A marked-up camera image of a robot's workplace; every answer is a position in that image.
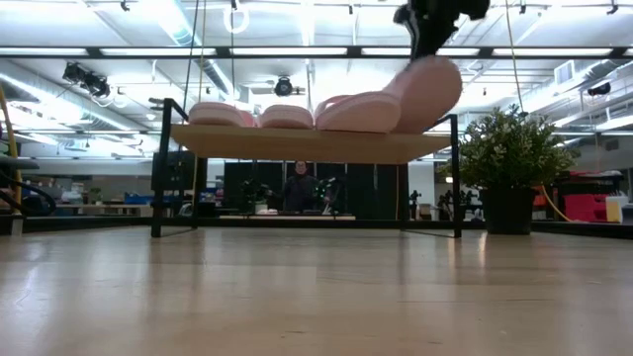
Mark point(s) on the black metal rig frame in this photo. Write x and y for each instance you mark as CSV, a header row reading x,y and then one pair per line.
x,y
353,51

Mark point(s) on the small background plant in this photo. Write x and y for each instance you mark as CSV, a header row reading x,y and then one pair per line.
x,y
254,193

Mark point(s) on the person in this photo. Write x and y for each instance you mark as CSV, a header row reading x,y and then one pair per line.
x,y
300,190

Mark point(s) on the red cart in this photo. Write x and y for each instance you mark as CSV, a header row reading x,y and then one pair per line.
x,y
586,207

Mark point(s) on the dark grey desk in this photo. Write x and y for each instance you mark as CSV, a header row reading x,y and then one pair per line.
x,y
15,163

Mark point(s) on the small green potted plant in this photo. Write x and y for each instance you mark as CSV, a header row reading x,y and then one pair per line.
x,y
514,148

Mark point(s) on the wooden shelf with black frame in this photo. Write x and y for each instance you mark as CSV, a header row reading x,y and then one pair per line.
x,y
306,146

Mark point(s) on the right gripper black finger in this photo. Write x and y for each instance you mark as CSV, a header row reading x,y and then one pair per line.
x,y
413,25
432,39

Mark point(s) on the black ceiling spotlight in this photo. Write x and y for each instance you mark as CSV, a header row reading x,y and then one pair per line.
x,y
599,89
86,79
284,87

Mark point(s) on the pink slide sandal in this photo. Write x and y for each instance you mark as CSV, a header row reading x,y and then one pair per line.
x,y
217,115
286,118
425,89
361,116

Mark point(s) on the black partition wall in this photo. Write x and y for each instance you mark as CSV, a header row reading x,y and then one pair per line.
x,y
366,188

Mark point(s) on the black screen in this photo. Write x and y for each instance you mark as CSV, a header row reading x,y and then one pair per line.
x,y
180,173

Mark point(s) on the yellow container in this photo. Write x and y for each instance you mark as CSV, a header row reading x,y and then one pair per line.
x,y
614,210

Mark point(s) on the blue bin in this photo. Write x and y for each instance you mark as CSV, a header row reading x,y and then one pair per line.
x,y
137,199

